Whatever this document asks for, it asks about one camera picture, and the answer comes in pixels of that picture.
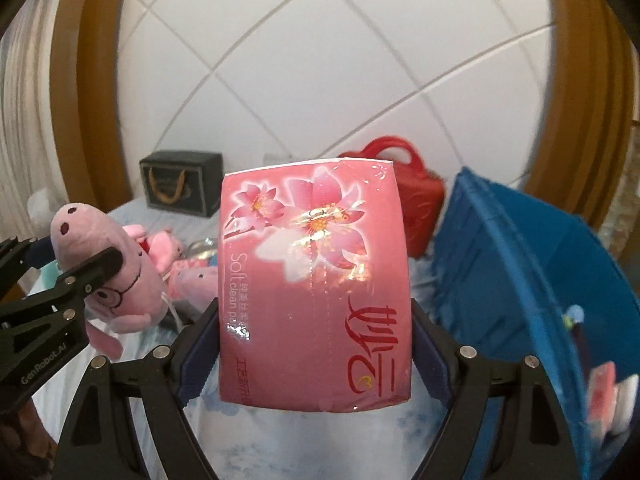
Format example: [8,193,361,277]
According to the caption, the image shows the brown wooden headboard frame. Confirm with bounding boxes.
[49,0,132,211]

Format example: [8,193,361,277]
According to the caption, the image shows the black gift box gold handle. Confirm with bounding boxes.
[139,151,224,218]

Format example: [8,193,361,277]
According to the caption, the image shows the pink pig plush blue shirt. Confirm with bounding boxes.
[50,203,168,361]

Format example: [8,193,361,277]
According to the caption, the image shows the blue plastic storage bin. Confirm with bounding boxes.
[430,168,639,479]

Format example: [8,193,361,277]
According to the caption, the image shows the pink pig plush red dress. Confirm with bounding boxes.
[124,224,184,275]

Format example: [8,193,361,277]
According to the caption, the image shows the pink floral tissue pack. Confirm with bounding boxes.
[218,158,411,413]

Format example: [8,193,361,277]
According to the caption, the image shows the clear dome plastic container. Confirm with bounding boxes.
[186,237,218,260]

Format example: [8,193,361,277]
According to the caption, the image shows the floral blue white bedsheet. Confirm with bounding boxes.
[34,198,447,479]

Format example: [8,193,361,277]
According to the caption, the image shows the red plastic carry case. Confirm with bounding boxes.
[340,136,446,258]

